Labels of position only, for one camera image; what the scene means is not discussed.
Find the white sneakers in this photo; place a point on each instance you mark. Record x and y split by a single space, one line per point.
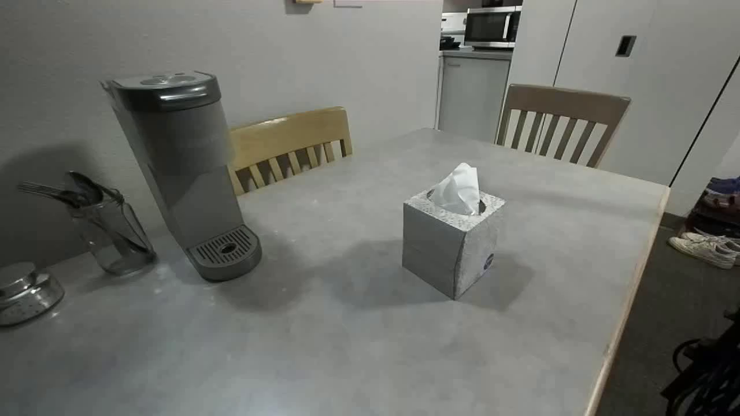
709 248

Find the round metal lid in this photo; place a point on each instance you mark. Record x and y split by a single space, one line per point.
27 291

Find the white cube tissue box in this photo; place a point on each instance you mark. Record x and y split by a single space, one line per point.
447 246

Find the wooden slat-back chair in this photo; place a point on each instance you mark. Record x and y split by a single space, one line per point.
568 104
286 138

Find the black wall plate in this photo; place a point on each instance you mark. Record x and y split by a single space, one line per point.
625 45

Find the black wheeled frame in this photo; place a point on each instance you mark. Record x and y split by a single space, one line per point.
714 373

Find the dark bag pile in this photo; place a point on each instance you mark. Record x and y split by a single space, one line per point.
721 204

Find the black microwave oven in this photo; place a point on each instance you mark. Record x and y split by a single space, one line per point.
488 25

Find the white kitchen cabinet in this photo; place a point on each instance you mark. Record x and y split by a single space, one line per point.
474 93

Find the grey pod coffee machine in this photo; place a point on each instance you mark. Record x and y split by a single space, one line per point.
181 164

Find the white tissue paper sheet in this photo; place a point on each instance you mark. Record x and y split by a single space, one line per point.
460 189

